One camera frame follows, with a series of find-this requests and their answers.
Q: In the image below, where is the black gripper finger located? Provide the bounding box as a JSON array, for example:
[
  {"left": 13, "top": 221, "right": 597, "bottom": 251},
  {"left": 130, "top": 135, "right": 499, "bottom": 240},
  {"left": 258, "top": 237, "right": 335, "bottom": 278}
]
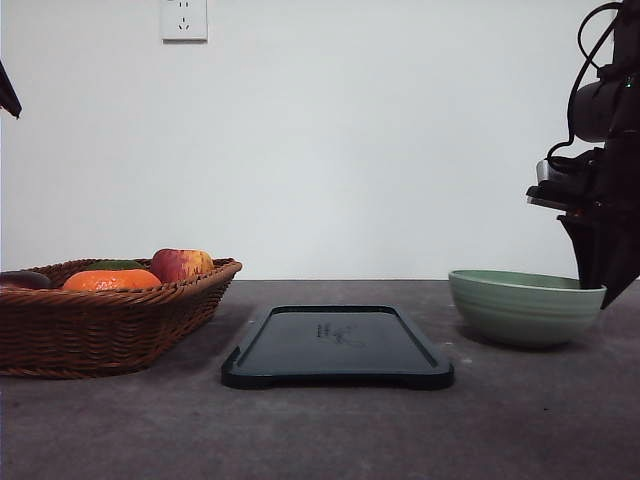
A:
[{"left": 0, "top": 60, "right": 23, "bottom": 120}]

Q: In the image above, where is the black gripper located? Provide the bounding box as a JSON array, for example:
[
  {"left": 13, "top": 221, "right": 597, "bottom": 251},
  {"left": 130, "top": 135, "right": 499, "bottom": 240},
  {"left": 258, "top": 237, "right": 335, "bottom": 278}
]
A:
[{"left": 526, "top": 131, "right": 640, "bottom": 309}]

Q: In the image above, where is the light green bowl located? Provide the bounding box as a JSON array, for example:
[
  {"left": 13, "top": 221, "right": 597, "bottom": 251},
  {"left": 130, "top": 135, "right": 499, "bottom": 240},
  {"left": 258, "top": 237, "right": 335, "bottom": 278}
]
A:
[{"left": 448, "top": 269, "right": 607, "bottom": 348}]

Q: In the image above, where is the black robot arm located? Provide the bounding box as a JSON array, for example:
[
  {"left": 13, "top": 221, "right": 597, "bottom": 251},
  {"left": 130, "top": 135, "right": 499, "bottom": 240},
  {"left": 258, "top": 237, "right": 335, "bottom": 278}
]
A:
[{"left": 557, "top": 0, "right": 640, "bottom": 308}]

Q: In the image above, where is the brown wicker basket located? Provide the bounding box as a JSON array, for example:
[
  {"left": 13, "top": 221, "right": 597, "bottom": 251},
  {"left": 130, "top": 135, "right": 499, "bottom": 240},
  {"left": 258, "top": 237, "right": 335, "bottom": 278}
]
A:
[{"left": 0, "top": 258, "right": 243, "bottom": 379}]

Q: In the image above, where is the dark purple fruit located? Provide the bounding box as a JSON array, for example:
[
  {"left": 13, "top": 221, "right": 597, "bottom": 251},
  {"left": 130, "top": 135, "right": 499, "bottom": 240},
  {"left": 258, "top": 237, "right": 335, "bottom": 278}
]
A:
[{"left": 0, "top": 271, "right": 54, "bottom": 289}]

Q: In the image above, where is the green avocado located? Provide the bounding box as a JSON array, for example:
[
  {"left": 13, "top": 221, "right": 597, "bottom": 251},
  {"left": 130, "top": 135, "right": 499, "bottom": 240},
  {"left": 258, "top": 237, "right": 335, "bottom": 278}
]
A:
[{"left": 86, "top": 260, "right": 147, "bottom": 270}]

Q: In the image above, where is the orange tangerine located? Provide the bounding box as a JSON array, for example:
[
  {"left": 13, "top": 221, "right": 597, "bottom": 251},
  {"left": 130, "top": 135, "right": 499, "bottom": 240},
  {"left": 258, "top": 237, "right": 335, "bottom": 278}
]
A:
[{"left": 62, "top": 269, "right": 162, "bottom": 291}]

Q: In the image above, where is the red yellow apple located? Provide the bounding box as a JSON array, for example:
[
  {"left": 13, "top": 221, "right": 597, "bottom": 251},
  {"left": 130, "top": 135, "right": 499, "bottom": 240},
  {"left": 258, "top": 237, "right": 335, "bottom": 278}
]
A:
[{"left": 150, "top": 248, "right": 214, "bottom": 283}]

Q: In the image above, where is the dark rectangular tray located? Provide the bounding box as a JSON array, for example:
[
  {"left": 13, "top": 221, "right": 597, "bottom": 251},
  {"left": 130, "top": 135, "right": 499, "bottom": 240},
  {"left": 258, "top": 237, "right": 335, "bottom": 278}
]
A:
[{"left": 221, "top": 305, "right": 455, "bottom": 390}]

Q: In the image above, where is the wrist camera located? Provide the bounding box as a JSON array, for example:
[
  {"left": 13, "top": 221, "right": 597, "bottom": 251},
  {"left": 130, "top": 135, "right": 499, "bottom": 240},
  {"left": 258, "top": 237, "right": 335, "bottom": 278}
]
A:
[{"left": 536, "top": 159, "right": 554, "bottom": 182}]

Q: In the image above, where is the black cable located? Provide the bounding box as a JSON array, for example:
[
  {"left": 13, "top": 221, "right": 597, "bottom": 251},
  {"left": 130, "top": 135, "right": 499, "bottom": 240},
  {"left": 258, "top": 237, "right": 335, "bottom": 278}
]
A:
[{"left": 546, "top": 1, "right": 623, "bottom": 161}]

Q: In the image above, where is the white wall socket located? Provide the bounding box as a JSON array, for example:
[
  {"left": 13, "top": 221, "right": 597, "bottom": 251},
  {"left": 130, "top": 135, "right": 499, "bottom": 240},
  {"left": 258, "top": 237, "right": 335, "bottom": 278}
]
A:
[{"left": 160, "top": 0, "right": 209, "bottom": 46}]

